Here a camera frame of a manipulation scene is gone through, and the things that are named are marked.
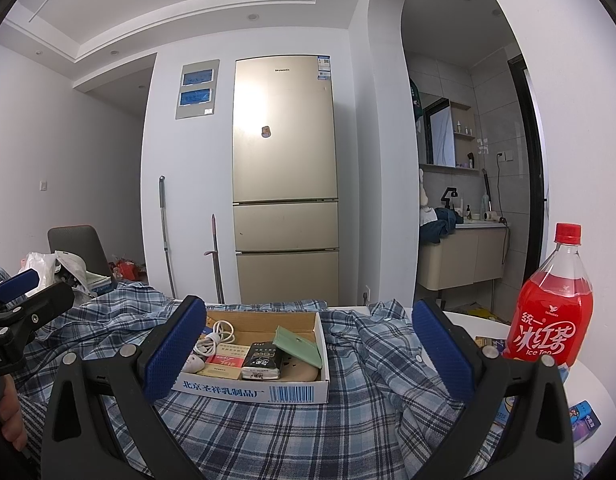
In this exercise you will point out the bathroom wall shelf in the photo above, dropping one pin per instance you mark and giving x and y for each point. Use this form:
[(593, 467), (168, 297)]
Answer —
[(465, 135)]

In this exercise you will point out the bathroom wall socket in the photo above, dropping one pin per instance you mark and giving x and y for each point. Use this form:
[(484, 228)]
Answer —
[(503, 155)]

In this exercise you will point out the fridge label sticker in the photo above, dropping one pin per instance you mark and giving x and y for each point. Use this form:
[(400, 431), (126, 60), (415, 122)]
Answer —
[(324, 67)]

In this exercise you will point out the dark blue clothing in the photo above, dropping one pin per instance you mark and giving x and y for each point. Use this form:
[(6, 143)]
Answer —
[(438, 227)]

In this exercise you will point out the white plush toy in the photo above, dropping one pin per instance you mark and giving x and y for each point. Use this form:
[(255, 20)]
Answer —
[(424, 200)]

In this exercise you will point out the yellow item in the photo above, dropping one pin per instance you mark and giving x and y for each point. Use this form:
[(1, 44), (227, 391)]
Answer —
[(483, 314)]

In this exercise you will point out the beige vanity cabinet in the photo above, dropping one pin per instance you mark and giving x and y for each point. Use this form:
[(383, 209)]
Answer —
[(463, 260)]

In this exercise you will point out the stack of books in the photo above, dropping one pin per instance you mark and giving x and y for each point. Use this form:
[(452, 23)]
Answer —
[(98, 285)]

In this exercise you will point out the small blue box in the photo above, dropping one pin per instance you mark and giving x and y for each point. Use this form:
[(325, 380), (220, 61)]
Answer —
[(583, 420)]

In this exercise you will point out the black cigarette pack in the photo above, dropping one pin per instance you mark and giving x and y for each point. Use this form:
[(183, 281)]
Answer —
[(260, 360)]

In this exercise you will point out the red iced tea bottle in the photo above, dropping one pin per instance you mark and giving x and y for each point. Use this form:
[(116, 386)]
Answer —
[(548, 320)]

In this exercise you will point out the white hair dryer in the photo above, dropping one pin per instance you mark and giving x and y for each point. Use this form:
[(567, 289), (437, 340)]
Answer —
[(493, 217)]

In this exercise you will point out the black hair tool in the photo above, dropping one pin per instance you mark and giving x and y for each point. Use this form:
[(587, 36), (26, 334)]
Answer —
[(486, 187)]

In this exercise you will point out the grey wall panel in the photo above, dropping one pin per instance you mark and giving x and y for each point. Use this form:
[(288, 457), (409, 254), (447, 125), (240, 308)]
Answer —
[(198, 110)]

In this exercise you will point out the pink white plug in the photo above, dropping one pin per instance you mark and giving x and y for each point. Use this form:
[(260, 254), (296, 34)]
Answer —
[(193, 362)]

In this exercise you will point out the grey chair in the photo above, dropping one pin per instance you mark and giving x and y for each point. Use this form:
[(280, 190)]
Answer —
[(78, 245)]

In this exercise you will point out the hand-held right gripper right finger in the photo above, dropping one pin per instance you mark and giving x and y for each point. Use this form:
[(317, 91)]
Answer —
[(445, 355)]

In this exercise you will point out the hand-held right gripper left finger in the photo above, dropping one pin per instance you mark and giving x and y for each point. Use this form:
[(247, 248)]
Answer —
[(170, 352)]

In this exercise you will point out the red bag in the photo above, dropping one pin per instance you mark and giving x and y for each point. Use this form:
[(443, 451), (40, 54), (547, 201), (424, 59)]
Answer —
[(129, 268)]

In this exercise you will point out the black door frame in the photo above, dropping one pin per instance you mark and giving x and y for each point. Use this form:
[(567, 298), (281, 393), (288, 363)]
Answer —
[(535, 185)]

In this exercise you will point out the white plastic bag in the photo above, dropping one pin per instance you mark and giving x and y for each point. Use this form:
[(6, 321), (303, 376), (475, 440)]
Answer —
[(48, 270)]

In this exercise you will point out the person's left hand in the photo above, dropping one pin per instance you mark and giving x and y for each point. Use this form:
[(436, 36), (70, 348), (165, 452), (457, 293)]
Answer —
[(13, 422)]

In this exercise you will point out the striped grey clothing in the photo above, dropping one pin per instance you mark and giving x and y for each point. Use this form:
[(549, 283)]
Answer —
[(35, 425)]

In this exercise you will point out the bathroom mirror cabinet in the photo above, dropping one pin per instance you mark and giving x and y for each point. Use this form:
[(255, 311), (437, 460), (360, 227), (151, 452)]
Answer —
[(438, 132)]

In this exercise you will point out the black faucet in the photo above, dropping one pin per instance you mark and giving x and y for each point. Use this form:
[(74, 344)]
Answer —
[(448, 196)]

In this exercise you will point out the round beige disc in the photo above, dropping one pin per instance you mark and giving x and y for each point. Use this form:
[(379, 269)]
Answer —
[(300, 372)]

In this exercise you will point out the cream cigarette pack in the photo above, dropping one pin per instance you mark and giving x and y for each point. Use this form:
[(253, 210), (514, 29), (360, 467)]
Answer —
[(218, 372)]

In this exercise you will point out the green wallet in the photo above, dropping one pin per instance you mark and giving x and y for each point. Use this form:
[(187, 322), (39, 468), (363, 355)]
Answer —
[(298, 347)]

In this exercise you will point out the fridge magnet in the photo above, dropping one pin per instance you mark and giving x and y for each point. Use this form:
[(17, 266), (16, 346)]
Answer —
[(265, 131)]

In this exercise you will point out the gold refrigerator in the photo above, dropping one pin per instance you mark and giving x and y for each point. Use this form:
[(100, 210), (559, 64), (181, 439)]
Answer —
[(285, 170)]

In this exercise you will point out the cardboard box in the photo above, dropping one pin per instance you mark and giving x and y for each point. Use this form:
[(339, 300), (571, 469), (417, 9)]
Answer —
[(288, 392)]

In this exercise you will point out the blue plaid shirt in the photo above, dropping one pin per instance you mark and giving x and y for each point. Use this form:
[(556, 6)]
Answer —
[(288, 435)]

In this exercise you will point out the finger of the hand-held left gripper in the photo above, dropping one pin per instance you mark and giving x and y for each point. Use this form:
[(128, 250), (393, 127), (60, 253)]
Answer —
[(43, 302), (18, 282)]

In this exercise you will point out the white wall socket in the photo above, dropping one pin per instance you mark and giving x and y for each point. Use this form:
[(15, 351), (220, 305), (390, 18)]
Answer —
[(366, 292)]

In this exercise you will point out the green hanging cloth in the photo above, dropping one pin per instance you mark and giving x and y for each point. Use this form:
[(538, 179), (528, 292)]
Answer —
[(414, 97)]

